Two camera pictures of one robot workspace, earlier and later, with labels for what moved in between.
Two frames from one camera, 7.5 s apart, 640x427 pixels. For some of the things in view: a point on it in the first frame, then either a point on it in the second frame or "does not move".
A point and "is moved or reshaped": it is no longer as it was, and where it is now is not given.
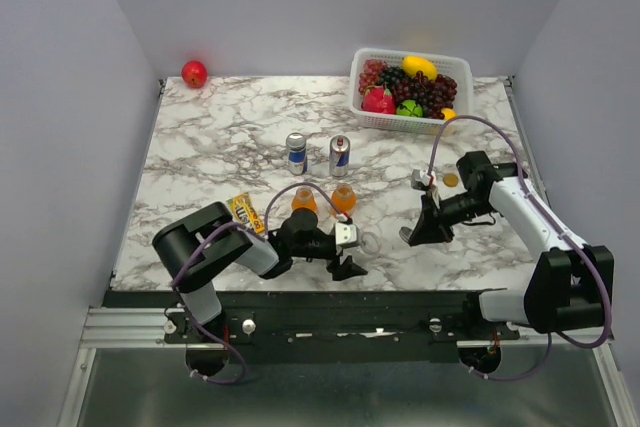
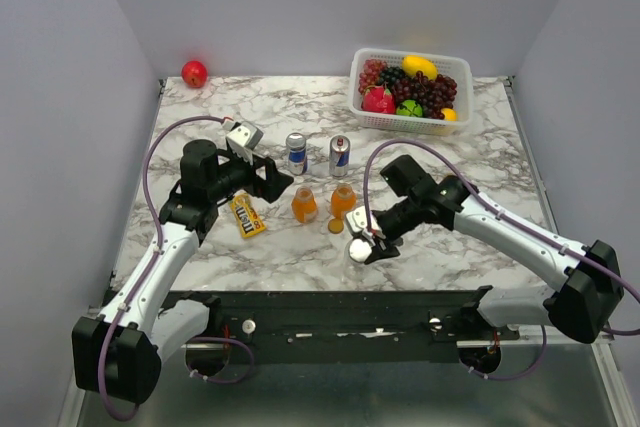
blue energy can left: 297,153 does not move
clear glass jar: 371,243 is moved or reshaped
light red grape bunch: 370,74 does not move
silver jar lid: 405,233 is moved or reshaped
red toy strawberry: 378,99 does not move
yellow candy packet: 242,210 does not move
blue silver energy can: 339,151 does not move
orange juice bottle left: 304,198 does not move
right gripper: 430,227 → 379,253
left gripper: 348,269 → 275,183
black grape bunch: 390,76 does not move
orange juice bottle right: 344,198 does not move
